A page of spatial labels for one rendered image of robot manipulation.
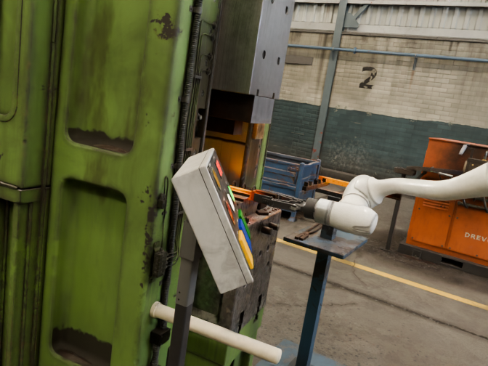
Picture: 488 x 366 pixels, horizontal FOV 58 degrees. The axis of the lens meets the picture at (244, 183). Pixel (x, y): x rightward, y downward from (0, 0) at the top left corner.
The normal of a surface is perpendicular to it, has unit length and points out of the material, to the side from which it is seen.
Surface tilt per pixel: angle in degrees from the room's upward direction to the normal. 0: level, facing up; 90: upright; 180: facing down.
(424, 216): 90
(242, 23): 90
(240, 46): 90
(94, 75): 89
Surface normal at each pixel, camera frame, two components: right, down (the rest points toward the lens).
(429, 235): -0.56, 0.01
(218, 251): 0.02, 0.19
